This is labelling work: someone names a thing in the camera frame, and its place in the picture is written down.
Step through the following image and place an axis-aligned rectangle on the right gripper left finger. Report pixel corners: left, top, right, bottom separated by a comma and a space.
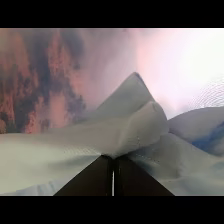
53, 155, 114, 197

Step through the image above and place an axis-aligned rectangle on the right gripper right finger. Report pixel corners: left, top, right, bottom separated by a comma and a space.
114, 155, 174, 197

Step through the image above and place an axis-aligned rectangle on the white shirt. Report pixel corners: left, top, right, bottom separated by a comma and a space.
0, 71, 224, 197

